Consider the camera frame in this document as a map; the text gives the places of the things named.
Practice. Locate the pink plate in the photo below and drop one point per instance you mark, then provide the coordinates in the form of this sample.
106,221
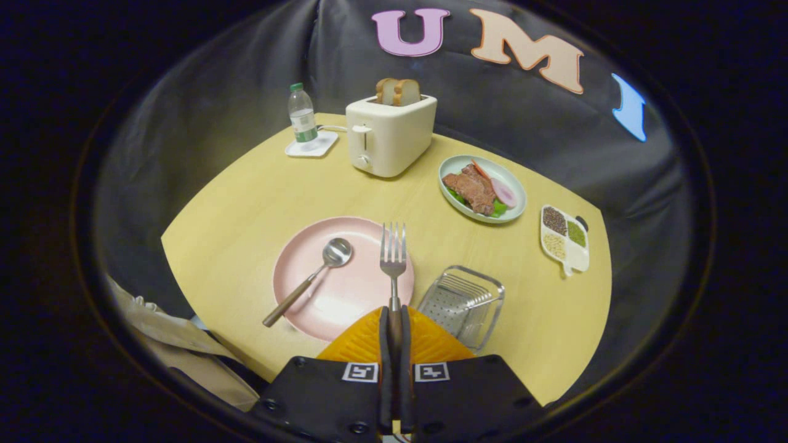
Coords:
345,295

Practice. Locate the white toaster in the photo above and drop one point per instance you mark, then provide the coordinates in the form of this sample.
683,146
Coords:
394,141

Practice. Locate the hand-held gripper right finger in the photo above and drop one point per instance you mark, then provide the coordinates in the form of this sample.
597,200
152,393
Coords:
406,369

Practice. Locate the pale green food plate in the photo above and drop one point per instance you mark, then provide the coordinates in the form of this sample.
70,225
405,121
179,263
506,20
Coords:
455,169

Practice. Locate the white square coaster tray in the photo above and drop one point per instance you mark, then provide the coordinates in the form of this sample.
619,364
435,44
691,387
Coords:
326,144

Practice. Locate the pink ham slice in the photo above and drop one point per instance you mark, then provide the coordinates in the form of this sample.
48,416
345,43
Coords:
503,192

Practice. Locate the orange carrot strip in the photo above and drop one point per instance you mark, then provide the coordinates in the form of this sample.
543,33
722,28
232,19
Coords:
479,168

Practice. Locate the clear water bottle green cap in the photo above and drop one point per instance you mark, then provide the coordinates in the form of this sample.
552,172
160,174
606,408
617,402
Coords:
303,120

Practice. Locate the clear plastic drainer box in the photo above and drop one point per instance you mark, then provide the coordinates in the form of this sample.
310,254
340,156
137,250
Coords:
462,307

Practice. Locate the green lettuce leaf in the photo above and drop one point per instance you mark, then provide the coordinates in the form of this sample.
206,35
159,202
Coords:
500,210

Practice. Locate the white divided grain dish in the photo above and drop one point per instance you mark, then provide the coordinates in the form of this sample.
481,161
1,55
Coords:
575,255

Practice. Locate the toast bread slice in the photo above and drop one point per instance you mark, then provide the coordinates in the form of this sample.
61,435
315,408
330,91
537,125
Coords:
385,91
407,92

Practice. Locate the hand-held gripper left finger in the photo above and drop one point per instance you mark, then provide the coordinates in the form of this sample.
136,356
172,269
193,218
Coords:
385,369

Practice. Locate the person's beige clothing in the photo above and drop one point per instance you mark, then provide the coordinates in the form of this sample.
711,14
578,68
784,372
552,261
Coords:
184,357

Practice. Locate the brown meat slice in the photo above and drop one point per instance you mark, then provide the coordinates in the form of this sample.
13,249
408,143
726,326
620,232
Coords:
474,191

